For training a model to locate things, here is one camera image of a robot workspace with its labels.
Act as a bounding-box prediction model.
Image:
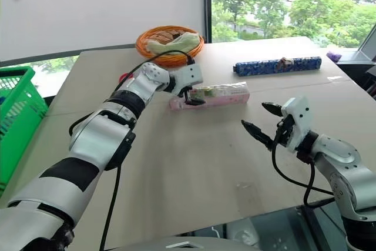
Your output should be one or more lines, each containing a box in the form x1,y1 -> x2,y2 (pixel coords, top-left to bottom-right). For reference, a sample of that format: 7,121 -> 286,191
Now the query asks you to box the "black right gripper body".
276,114 -> 296,148

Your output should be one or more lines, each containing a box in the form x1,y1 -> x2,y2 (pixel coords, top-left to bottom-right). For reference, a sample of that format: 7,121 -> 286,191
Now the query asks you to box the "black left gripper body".
173,85 -> 193,98

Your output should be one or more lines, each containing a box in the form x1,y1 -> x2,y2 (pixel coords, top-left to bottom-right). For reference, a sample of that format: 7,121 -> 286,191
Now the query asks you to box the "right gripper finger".
241,121 -> 276,149
261,102 -> 284,116

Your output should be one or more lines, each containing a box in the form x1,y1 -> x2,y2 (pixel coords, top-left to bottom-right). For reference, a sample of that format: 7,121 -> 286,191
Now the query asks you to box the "pink packaged box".
169,82 -> 251,111

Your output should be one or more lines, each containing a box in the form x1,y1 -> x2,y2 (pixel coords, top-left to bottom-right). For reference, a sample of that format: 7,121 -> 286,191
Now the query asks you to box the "orange woven basket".
135,26 -> 206,68

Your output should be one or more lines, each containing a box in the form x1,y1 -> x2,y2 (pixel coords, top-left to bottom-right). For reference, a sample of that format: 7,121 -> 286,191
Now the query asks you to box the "green plastic basket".
0,65 -> 49,198

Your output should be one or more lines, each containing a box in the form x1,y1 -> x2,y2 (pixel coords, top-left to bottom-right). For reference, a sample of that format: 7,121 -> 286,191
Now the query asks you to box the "blue patterned long packet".
233,56 -> 323,78

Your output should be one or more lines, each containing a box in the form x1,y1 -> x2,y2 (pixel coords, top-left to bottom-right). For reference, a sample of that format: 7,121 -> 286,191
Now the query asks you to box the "pale yellow cloth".
146,32 -> 201,55

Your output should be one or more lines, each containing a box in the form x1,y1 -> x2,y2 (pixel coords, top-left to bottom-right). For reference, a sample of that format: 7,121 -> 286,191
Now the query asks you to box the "black side furniture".
336,56 -> 376,101

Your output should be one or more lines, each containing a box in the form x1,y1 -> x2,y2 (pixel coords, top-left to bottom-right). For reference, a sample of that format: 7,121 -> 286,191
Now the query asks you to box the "grey laptop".
357,24 -> 376,61

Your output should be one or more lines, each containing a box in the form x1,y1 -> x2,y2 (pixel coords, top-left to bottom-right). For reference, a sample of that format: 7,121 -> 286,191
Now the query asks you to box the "white roller blind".
0,0 -> 206,62

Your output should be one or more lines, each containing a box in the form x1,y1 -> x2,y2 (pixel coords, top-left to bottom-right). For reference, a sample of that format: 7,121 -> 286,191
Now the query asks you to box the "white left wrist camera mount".
173,64 -> 204,95

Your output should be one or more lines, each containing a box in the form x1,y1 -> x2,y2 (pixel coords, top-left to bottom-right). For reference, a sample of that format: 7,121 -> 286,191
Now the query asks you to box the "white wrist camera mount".
280,95 -> 311,154
173,64 -> 204,95

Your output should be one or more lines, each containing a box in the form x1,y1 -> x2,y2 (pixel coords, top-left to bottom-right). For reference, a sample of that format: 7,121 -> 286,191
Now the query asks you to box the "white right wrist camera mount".
280,95 -> 311,154

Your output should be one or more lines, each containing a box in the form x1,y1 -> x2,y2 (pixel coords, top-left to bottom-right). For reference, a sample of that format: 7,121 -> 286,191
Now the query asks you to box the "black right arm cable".
271,124 -> 337,208

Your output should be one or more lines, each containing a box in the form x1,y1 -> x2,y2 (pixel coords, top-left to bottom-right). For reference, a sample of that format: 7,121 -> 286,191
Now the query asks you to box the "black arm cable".
69,50 -> 195,251
271,124 -> 337,208

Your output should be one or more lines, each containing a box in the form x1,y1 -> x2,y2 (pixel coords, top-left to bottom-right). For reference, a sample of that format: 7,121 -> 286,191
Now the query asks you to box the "black window frame post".
202,0 -> 213,45

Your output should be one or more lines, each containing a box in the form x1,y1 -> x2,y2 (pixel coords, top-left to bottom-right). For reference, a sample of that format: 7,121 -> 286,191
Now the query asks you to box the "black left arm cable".
69,50 -> 195,251

